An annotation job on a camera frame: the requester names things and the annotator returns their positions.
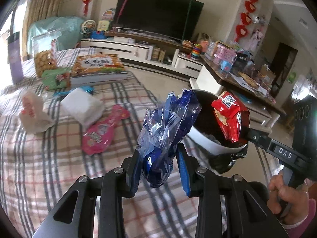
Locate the white tv cabinet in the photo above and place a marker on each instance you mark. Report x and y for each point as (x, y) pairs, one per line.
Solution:
(118, 48)

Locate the brown wooden tv riser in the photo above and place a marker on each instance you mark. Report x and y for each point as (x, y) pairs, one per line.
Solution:
(148, 39)

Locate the ferris wheel toy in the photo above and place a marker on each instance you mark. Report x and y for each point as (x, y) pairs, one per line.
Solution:
(88, 27)

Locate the blue toy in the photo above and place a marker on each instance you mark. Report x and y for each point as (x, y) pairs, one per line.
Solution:
(99, 34)

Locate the orange patterned tray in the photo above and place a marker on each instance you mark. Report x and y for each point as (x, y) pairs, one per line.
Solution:
(249, 79)

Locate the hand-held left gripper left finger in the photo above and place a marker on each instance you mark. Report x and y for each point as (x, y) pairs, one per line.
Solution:
(133, 176)

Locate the teal covered armchair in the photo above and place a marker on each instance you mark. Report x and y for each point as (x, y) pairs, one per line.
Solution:
(66, 29)

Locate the white plastic bag red print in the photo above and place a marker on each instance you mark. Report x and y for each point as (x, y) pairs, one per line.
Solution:
(34, 119)

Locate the black television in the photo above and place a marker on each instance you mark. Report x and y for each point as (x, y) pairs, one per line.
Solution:
(153, 12)

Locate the teal plastic wrapper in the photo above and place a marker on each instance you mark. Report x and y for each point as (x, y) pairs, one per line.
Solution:
(85, 89)

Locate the marble top coffee table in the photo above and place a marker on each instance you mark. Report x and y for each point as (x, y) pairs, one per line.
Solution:
(210, 84)

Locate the green carton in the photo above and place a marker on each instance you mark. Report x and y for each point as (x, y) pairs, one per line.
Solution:
(53, 79)

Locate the pink toy box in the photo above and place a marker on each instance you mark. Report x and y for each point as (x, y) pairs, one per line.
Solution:
(224, 52)

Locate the toy house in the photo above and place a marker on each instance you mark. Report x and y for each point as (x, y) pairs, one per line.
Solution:
(109, 14)

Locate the black trash bag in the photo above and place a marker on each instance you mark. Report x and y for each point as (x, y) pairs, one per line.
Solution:
(223, 163)

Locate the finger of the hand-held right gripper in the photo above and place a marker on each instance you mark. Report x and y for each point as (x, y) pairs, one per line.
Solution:
(256, 137)

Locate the person's right forearm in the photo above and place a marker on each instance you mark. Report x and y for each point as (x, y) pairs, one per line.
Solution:
(304, 224)

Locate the pink snack packet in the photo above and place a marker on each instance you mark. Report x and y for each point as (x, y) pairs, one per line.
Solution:
(99, 133)

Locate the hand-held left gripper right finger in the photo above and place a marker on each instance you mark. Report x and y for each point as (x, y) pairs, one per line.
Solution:
(184, 176)

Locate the beige patterned curtain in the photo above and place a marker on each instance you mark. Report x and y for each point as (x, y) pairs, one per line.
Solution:
(47, 0)

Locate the yellow toy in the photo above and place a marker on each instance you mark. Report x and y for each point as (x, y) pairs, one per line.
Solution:
(103, 25)

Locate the dark wooden door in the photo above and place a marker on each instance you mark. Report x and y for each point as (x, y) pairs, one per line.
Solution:
(284, 64)

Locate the clear cookie jar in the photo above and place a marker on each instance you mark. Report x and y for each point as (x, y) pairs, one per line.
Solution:
(44, 62)

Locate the blue plastic wrapper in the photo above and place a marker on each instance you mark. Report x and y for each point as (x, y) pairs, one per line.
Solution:
(161, 133)

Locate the white round trash bin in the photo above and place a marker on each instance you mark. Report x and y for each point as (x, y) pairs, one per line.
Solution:
(210, 143)

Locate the orange picture book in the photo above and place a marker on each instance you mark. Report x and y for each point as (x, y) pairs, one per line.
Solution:
(99, 64)

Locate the purple water bottle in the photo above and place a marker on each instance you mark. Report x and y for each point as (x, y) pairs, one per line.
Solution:
(16, 62)

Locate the white wall camera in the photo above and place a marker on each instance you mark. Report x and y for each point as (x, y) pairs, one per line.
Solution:
(261, 21)

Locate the red snack packet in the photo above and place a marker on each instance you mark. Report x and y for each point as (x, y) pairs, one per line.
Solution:
(230, 119)

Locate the person's right hand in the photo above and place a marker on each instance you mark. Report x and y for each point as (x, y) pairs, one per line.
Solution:
(294, 198)

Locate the pink hanging clothes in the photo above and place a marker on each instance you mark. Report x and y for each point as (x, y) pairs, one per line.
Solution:
(257, 41)

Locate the white tissue pack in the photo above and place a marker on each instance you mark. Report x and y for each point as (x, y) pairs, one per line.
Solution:
(84, 106)

